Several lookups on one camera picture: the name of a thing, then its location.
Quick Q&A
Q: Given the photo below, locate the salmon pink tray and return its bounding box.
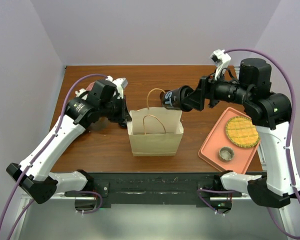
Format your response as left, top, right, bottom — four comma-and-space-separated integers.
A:
198, 107, 260, 174

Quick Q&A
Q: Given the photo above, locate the small grey sugar bowl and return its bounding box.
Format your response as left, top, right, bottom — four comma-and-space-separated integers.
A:
218, 146, 235, 162

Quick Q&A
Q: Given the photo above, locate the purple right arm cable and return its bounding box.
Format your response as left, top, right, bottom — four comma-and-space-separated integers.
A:
198, 48, 300, 239

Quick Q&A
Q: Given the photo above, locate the black takeout coffee cup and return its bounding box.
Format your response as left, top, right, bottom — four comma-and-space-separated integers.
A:
160, 86, 187, 111

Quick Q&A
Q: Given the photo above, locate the grey straw holder cup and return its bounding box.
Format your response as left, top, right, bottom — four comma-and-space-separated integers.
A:
90, 117, 109, 131

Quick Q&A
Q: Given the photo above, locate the yellow woven coaster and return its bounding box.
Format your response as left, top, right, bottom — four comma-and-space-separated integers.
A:
225, 116, 260, 149

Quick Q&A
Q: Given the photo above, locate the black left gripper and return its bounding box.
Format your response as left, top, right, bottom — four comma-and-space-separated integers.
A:
100, 94, 133, 123

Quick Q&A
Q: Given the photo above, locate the white wrapped straws bundle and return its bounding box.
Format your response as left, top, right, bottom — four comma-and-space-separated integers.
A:
75, 88, 87, 98

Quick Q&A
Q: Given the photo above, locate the yellow paper bag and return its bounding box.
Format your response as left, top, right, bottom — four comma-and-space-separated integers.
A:
127, 98, 184, 157

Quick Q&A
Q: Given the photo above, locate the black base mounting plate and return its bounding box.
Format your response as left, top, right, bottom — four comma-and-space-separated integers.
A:
64, 172, 242, 210

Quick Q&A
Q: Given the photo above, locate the black cup lid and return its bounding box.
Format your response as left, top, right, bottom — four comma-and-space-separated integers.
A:
179, 85, 194, 112
118, 122, 127, 129

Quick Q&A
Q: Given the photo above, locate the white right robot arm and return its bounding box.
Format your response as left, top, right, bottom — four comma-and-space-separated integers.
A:
173, 58, 300, 209

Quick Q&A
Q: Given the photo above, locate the pink polka dot plate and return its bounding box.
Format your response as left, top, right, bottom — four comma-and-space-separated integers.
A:
85, 82, 95, 91

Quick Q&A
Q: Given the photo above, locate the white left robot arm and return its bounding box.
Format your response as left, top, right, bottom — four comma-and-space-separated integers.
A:
6, 76, 132, 204

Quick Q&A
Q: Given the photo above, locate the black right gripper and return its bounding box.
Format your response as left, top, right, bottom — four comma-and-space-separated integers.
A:
182, 68, 252, 111

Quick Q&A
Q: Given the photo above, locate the aluminium frame rail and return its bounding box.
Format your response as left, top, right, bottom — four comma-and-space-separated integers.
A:
28, 177, 256, 205

